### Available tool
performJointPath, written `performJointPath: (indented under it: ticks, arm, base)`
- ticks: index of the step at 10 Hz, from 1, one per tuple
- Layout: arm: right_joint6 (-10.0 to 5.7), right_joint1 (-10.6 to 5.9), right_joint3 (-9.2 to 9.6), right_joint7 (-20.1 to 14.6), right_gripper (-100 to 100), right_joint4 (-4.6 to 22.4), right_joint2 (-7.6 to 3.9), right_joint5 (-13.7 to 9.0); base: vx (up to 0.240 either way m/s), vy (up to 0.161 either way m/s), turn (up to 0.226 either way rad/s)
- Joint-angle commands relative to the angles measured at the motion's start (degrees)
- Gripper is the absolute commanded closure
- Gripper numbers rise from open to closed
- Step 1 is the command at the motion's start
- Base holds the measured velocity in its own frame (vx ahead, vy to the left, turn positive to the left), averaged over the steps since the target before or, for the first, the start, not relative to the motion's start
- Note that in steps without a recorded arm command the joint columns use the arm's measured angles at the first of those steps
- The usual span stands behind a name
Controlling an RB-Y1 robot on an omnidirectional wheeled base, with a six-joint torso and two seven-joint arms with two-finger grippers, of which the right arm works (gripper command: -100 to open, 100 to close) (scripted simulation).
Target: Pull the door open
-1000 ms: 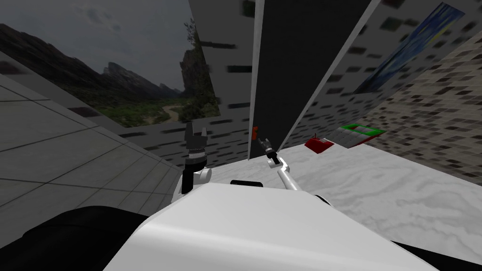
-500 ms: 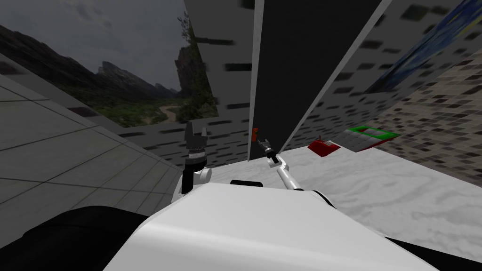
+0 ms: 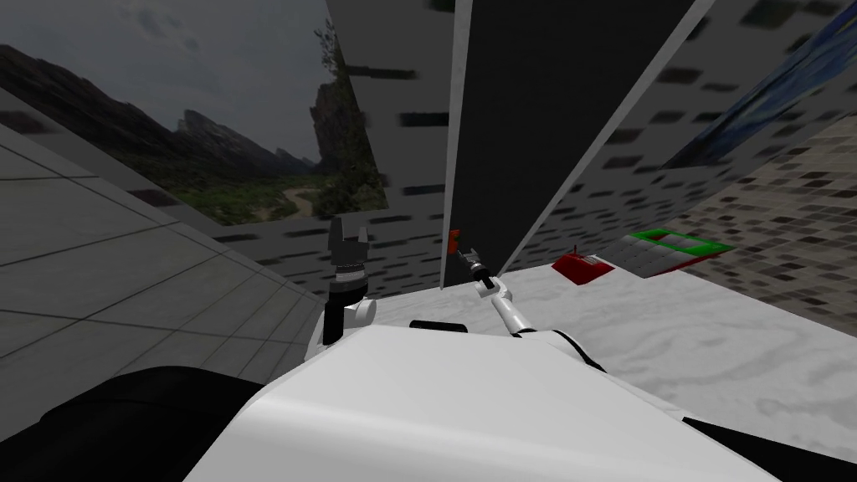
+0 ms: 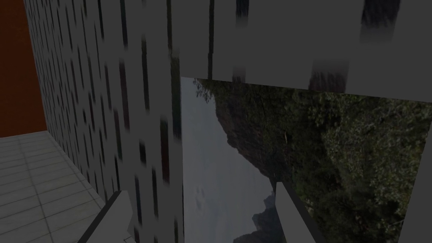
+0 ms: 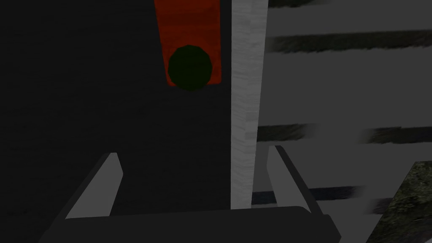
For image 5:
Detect red door plate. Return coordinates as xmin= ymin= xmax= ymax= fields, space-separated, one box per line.
xmin=153 ymin=0 xmax=222 ymax=88

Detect dark round door knob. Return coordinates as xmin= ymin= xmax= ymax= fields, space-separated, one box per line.
xmin=167 ymin=45 xmax=213 ymax=92

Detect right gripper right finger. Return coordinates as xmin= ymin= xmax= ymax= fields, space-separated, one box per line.
xmin=266 ymin=145 xmax=324 ymax=215

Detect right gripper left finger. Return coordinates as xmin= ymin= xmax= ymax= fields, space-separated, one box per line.
xmin=60 ymin=152 xmax=124 ymax=220

